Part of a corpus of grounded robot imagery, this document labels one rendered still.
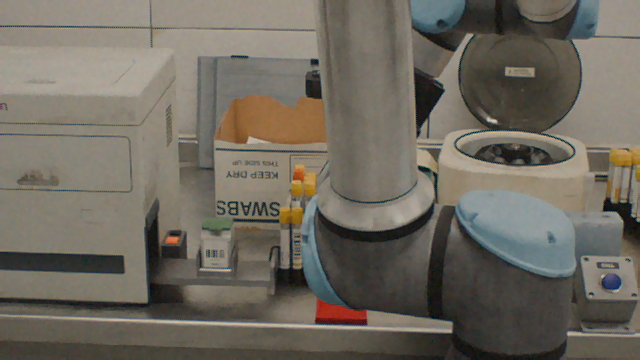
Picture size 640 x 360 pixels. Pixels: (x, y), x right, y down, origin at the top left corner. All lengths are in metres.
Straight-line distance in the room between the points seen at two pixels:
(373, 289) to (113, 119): 0.47
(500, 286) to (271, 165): 0.72
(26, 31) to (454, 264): 1.22
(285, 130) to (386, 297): 0.92
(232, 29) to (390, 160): 1.02
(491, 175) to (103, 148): 0.62
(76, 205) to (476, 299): 0.60
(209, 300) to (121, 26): 0.71
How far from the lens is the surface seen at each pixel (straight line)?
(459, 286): 1.01
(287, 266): 1.48
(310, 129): 1.91
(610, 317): 1.43
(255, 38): 1.95
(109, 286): 1.43
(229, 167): 1.65
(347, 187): 0.99
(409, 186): 1.00
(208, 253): 1.41
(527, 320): 1.01
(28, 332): 1.45
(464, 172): 1.65
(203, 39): 1.96
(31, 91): 1.37
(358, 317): 1.39
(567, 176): 1.65
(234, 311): 1.41
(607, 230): 1.51
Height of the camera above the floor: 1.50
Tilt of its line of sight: 19 degrees down
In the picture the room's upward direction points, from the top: 1 degrees clockwise
